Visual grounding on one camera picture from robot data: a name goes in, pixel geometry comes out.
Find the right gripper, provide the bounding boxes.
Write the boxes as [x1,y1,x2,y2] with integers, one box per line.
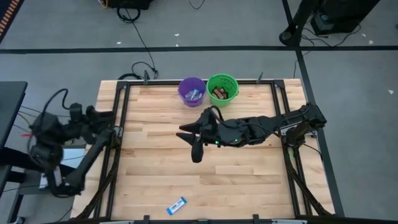
[175,105,225,147]

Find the black stand pole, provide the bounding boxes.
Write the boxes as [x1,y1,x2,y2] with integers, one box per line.
[279,0,321,47]

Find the black desk beam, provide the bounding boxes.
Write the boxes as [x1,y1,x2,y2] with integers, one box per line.
[0,147,43,175]

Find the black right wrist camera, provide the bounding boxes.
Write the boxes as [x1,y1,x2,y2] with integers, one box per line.
[190,138,206,164]

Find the black cable coil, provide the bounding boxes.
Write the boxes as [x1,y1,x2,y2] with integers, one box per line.
[117,73,142,82]

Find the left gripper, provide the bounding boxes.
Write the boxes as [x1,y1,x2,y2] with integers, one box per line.
[70,103,114,141]

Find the black floor box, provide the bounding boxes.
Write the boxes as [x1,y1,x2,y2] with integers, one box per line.
[107,0,155,10]

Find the grey metal plate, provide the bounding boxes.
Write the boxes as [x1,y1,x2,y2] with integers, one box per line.
[39,148,85,190]

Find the green halloween bucket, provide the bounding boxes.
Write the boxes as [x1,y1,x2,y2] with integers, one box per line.
[206,73,239,108]

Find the black mat orange stripes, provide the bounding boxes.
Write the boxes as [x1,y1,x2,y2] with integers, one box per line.
[0,0,25,43]

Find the long black floor cable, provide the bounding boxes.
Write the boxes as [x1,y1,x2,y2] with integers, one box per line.
[116,6,159,80]

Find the black desk top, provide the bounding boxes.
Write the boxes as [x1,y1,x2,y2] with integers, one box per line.
[0,81,28,150]

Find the black equipment case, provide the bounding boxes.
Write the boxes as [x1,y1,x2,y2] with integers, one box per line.
[310,0,381,35]

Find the purple halloween bucket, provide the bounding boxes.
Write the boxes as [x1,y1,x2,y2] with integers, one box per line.
[177,77,207,108]

